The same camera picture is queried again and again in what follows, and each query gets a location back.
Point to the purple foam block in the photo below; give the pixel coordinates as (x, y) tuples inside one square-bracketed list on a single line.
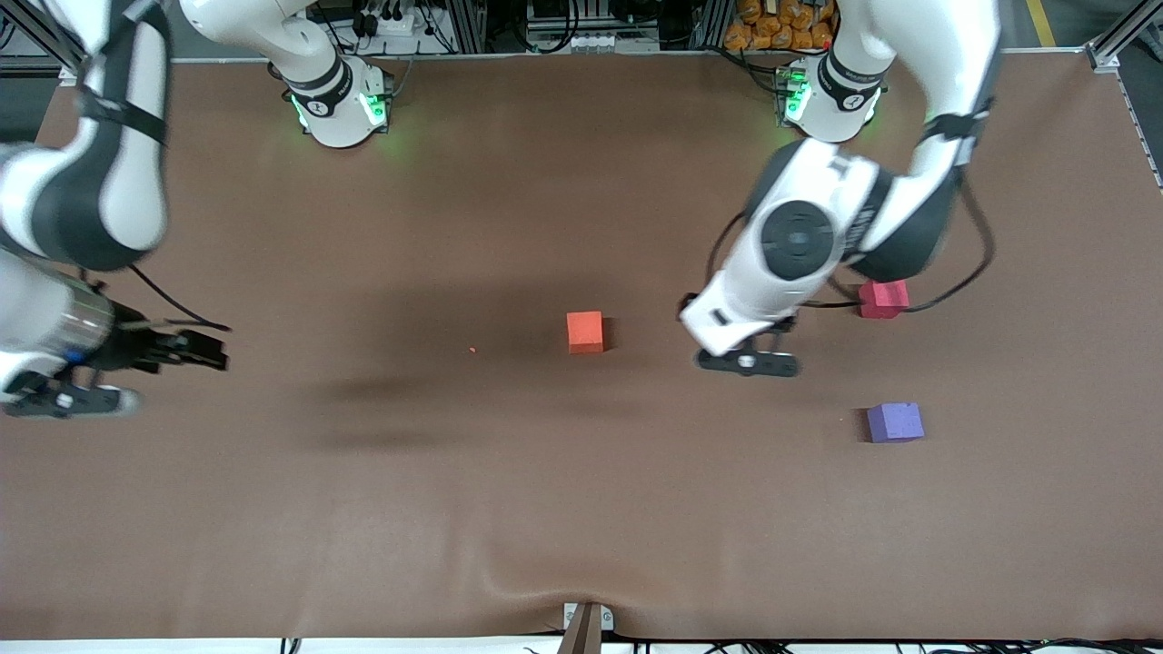
[(895, 423)]

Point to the red foam block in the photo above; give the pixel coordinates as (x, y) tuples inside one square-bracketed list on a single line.
[(886, 302)]

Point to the pile of orange objects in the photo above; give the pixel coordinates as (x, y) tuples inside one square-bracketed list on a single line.
[(772, 32)]

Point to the white power strip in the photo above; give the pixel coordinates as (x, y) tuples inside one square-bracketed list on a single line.
[(395, 23)]

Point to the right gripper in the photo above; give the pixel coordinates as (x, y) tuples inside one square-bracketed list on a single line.
[(130, 347)]

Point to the brown table mat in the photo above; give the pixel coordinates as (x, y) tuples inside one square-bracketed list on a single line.
[(581, 500)]

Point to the white terminal strip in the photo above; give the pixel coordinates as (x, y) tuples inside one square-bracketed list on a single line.
[(607, 42)]

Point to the aluminium frame post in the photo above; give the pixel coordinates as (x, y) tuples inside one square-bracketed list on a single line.
[(716, 23), (468, 25)]

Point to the metal table edge clamp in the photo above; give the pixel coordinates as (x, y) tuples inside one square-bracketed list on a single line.
[(586, 627)]

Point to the orange foam block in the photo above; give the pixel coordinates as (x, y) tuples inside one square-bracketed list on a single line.
[(585, 331)]

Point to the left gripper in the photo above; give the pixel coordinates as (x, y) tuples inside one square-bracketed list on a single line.
[(685, 300)]

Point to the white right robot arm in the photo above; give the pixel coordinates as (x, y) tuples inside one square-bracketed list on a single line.
[(109, 182)]

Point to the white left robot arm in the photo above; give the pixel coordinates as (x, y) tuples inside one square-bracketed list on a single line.
[(954, 54)]

